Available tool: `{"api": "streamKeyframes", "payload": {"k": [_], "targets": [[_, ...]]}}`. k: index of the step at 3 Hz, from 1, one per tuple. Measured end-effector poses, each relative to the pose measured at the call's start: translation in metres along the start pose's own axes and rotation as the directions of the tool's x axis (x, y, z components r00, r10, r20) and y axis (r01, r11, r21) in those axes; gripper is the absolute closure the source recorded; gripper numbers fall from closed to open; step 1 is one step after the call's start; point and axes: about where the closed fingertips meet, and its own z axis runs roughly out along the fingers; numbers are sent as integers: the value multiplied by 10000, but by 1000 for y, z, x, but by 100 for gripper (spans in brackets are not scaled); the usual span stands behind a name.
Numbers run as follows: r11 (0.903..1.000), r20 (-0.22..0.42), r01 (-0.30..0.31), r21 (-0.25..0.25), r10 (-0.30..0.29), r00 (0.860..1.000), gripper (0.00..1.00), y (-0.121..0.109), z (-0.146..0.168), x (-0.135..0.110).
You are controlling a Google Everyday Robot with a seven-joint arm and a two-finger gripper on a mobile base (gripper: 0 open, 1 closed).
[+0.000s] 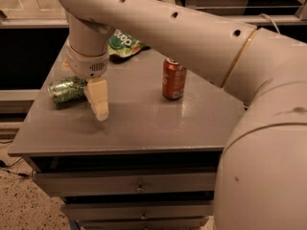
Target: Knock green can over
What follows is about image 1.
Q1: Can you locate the grey drawer cabinet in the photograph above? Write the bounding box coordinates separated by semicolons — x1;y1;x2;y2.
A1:
9;50;245;230

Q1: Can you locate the black floor cable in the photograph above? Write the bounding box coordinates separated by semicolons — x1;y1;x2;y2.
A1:
0;139;33;178

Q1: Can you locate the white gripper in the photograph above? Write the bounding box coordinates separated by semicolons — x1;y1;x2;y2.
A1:
65;45;109;121

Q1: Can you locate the white cable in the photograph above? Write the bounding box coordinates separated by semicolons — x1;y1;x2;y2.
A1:
258;12;282;35

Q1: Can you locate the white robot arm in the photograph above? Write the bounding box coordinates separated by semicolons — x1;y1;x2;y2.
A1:
59;0;307;230

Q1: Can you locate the green soda can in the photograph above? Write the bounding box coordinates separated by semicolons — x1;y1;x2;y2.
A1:
48;76;87;104

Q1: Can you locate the green snack bag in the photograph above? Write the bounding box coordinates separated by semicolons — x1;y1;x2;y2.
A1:
108;30;149;58

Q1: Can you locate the orange soda can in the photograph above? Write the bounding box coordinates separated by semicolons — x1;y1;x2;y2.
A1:
162;57;187;101

